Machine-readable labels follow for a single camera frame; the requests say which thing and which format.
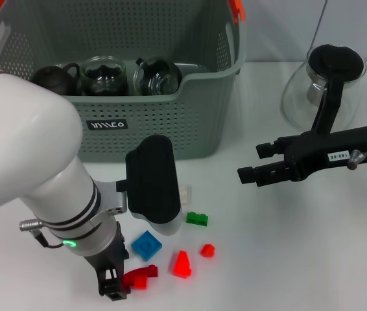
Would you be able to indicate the glass teacup black holder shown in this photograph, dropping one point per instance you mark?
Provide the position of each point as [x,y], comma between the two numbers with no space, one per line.
[104,77]
[157,79]

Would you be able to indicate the grey perforated storage bin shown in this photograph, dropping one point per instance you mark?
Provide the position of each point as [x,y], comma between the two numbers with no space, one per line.
[186,113]

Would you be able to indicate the dark clay teapot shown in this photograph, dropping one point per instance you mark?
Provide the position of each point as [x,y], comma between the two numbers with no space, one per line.
[52,81]

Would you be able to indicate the small red toy brick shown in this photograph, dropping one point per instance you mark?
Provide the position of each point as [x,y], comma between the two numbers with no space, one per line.
[207,251]

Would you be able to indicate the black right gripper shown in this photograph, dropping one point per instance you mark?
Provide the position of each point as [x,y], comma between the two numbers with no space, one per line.
[316,152]

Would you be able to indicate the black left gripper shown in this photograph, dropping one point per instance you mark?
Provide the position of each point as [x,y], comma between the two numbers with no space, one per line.
[109,249]

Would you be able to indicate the blue toy tile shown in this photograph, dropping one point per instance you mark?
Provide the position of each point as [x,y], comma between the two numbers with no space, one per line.
[146,246]

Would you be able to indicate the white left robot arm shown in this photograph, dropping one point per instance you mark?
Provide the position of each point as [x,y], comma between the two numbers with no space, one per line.
[24,145]

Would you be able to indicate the dark red arch brick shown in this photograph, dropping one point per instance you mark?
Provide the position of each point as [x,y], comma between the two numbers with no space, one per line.
[151,270]

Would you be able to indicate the red-orange slope brick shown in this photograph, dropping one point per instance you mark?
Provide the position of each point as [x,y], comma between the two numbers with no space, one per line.
[182,265]

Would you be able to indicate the white toy plate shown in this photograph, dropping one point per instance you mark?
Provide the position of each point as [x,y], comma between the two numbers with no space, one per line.
[186,194]

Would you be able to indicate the green toy brick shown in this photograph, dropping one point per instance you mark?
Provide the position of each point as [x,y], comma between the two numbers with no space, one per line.
[197,219]

